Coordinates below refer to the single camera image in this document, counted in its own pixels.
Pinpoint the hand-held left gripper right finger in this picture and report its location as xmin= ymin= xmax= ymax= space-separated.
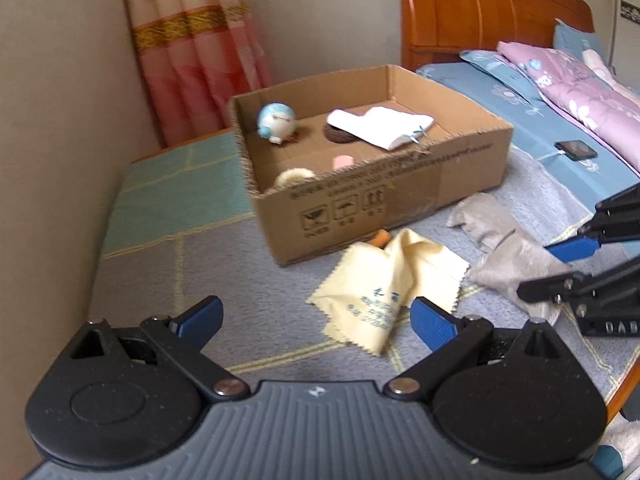
xmin=384 ymin=297 xmax=577 ymax=402

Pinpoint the brown cardboard box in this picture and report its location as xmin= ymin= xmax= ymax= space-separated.
xmin=227 ymin=64 xmax=515 ymax=267

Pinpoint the pink patterned curtain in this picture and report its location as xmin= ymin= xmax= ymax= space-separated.
xmin=120 ymin=0 xmax=275 ymax=149

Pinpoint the cream scrunchie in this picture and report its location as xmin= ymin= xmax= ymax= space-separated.
xmin=272 ymin=168 xmax=317 ymax=192

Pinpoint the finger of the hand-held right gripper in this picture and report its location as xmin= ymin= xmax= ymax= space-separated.
xmin=517 ymin=259 xmax=640 ymax=312
xmin=545 ymin=187 xmax=640 ymax=264

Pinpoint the yellow lens cloth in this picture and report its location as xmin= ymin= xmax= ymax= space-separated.
xmin=306 ymin=228 xmax=471 ymax=356

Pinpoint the pink floral quilt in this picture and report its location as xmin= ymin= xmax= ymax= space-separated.
xmin=496 ymin=41 xmax=640 ymax=177

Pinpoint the white fluffy cloth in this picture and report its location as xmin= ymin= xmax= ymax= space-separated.
xmin=597 ymin=410 xmax=640 ymax=462

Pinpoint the blue floral pillow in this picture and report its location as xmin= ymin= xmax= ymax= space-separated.
xmin=459 ymin=50 xmax=547 ymax=107

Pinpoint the plain blue pillow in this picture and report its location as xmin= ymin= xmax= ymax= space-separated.
xmin=552 ymin=19 xmax=609 ymax=62

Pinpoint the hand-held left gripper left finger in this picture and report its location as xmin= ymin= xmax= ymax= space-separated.
xmin=69 ymin=296 xmax=249 ymax=404

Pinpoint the grey cloth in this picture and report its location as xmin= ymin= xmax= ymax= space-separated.
xmin=446 ymin=192 xmax=577 ymax=326

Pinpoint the teal object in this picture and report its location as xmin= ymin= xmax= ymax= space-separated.
xmin=592 ymin=444 xmax=627 ymax=480

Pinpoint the black smartphone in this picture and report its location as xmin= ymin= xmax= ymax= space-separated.
xmin=555 ymin=140 xmax=599 ymax=163

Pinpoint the wooden bed headboard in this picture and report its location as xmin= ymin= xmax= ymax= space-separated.
xmin=392 ymin=0 xmax=596 ymax=72

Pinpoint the round blue white toy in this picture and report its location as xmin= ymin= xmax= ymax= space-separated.
xmin=257 ymin=102 xmax=300 ymax=145

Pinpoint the brown scrunchie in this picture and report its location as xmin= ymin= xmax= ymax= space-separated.
xmin=322 ymin=124 xmax=362 ymax=145

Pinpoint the grey green checked blanket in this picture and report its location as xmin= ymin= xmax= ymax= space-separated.
xmin=90 ymin=127 xmax=640 ymax=412

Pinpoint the white plush cloth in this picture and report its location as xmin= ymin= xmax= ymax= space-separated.
xmin=581 ymin=49 xmax=640 ymax=94

